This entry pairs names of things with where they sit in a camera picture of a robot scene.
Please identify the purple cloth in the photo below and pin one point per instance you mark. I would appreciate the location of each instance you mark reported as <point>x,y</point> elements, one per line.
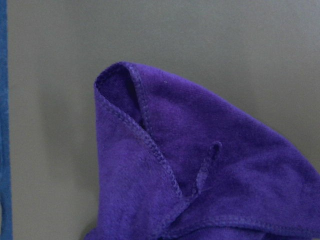
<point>177,162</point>

